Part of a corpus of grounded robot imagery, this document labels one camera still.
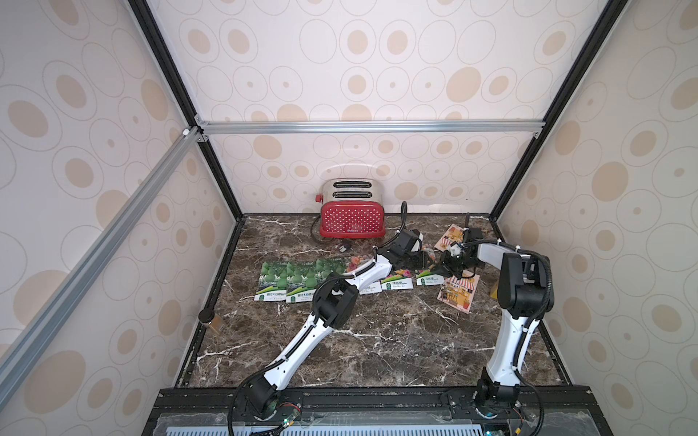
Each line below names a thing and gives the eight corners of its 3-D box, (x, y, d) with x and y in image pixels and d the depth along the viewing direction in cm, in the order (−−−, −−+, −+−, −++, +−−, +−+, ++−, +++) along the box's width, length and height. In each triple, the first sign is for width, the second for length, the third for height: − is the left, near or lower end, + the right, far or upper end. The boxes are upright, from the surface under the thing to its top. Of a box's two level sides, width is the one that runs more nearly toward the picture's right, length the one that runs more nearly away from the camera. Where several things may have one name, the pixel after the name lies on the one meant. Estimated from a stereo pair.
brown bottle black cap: (209, 334, 88) (195, 321, 80) (214, 321, 91) (200, 308, 83) (223, 334, 88) (210, 321, 80) (227, 321, 91) (214, 308, 83)
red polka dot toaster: (320, 239, 114) (315, 206, 100) (324, 207, 126) (320, 174, 112) (383, 239, 114) (388, 206, 100) (381, 207, 126) (384, 174, 112)
